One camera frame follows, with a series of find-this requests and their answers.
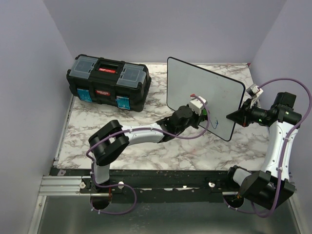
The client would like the black plastic toolbox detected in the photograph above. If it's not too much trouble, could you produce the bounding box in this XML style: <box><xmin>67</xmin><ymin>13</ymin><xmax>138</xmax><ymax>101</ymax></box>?
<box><xmin>66</xmin><ymin>54</ymin><xmax>152</xmax><ymax>112</ymax></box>

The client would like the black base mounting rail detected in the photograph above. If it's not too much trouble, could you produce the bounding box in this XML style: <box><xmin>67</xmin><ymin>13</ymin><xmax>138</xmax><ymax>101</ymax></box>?
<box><xmin>50</xmin><ymin>168</ymin><xmax>247</xmax><ymax>206</ymax></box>

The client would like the white dry-erase whiteboard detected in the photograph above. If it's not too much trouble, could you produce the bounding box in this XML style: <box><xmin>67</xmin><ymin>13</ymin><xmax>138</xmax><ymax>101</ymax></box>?
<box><xmin>167</xmin><ymin>57</ymin><xmax>246</xmax><ymax>141</ymax></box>

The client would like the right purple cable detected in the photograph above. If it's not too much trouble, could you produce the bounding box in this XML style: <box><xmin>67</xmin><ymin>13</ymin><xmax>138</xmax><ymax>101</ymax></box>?
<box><xmin>223</xmin><ymin>78</ymin><xmax>312</xmax><ymax>218</ymax></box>

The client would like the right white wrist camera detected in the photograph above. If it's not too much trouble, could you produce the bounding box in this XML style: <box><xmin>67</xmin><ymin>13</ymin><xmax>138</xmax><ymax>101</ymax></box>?
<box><xmin>246</xmin><ymin>84</ymin><xmax>263</xmax><ymax>107</ymax></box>

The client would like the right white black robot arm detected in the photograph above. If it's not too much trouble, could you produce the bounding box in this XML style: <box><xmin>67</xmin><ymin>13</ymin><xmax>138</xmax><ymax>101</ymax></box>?
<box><xmin>224</xmin><ymin>92</ymin><xmax>302</xmax><ymax>210</ymax></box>

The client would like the aluminium extrusion frame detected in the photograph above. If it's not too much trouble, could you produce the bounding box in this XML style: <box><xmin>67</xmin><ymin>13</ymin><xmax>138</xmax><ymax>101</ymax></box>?
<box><xmin>30</xmin><ymin>63</ymin><xmax>300</xmax><ymax>234</ymax></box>

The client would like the green black whiteboard eraser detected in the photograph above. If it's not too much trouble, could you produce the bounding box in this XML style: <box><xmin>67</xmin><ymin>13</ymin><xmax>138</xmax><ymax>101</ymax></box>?
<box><xmin>202</xmin><ymin>109</ymin><xmax>208</xmax><ymax>117</ymax></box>

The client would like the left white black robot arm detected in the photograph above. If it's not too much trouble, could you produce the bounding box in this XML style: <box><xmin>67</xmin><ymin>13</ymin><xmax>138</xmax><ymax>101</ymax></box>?
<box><xmin>86</xmin><ymin>104</ymin><xmax>210</xmax><ymax>193</ymax></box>

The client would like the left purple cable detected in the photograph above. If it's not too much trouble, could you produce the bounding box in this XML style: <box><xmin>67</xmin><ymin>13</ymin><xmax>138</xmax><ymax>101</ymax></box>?
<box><xmin>86</xmin><ymin>94</ymin><xmax>210</xmax><ymax>215</ymax></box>

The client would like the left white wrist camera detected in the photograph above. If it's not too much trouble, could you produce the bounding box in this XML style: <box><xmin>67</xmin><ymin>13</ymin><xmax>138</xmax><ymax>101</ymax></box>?
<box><xmin>189</xmin><ymin>96</ymin><xmax>207</xmax><ymax>116</ymax></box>

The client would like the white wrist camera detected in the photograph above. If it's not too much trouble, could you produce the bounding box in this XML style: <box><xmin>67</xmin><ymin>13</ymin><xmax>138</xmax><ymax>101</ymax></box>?
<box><xmin>246</xmin><ymin>84</ymin><xmax>263</xmax><ymax>107</ymax></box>
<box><xmin>189</xmin><ymin>96</ymin><xmax>207</xmax><ymax>116</ymax></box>

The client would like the purple cable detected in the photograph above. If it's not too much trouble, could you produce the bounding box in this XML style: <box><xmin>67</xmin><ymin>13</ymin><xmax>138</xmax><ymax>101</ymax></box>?
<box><xmin>223</xmin><ymin>78</ymin><xmax>312</xmax><ymax>218</ymax></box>
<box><xmin>86</xmin><ymin>94</ymin><xmax>210</xmax><ymax>215</ymax></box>

